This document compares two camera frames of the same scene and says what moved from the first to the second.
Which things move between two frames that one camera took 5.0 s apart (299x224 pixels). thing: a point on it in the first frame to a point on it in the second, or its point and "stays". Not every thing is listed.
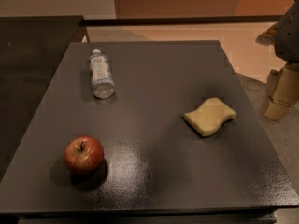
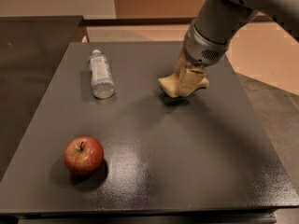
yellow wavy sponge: (208, 119) to (169, 84)
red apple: (84, 154) stays
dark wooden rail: (92, 22) stays
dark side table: (32, 49) stays
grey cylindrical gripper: (289, 35) to (202, 49)
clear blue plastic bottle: (102, 75) stays
